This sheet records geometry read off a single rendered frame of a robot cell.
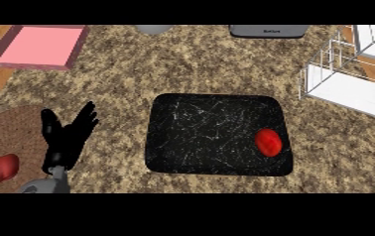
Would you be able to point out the dark red rounded fruit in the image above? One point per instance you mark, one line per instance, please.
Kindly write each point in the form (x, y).
(8, 166)

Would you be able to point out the black marbled tray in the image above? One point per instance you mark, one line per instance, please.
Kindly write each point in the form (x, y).
(217, 134)

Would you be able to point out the pink board with maroon rim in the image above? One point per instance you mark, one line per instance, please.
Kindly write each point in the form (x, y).
(43, 46)

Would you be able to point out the grey rounded object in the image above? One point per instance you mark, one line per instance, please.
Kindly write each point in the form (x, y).
(152, 29)

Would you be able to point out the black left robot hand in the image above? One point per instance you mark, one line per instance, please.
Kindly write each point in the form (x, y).
(68, 137)

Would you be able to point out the dark grey appliance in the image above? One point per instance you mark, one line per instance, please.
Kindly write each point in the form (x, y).
(269, 30)

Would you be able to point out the red oval fruit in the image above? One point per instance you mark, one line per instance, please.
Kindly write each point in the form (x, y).
(269, 142)

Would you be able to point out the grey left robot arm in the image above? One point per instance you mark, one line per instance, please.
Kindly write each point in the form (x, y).
(49, 183)

